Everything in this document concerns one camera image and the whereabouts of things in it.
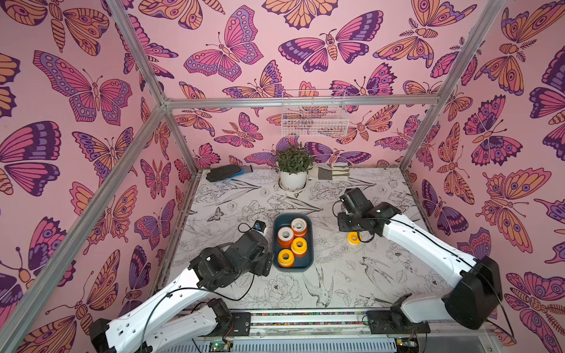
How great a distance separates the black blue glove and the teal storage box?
353mm

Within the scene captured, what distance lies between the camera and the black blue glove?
1.18 metres

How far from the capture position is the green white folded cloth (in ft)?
3.89

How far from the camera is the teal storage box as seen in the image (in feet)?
2.83

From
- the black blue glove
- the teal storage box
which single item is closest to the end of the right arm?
the teal storage box

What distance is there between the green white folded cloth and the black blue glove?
15.3 inches
